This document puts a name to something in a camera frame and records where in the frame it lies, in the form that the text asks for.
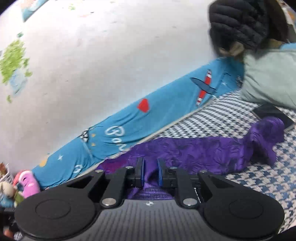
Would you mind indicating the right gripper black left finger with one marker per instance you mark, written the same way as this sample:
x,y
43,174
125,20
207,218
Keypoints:
x,y
121,181

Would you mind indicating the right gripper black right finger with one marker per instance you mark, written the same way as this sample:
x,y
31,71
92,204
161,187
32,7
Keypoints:
x,y
178,180

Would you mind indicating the purple floral garment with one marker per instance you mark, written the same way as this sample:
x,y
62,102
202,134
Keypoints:
x,y
219,155

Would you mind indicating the blue cartoon print sheet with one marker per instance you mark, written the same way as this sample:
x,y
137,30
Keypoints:
x,y
139,120

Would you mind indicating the blue houndstooth mattress cover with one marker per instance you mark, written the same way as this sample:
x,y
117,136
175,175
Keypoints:
x,y
231,117

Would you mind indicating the pink moon plush pillow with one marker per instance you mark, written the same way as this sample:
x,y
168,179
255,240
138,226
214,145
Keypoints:
x,y
28,182

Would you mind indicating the black smartphone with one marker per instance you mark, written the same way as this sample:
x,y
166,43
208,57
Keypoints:
x,y
269,110

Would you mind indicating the white plastic basket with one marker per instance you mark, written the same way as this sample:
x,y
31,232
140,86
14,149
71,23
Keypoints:
x,y
6,176

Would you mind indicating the beige bunny plush toy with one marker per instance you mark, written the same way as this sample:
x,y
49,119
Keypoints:
x,y
10,192

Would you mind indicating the light green pillow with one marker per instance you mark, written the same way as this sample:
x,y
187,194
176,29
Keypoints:
x,y
269,76

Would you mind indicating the black quilted jacket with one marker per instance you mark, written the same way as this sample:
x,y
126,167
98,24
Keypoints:
x,y
236,26

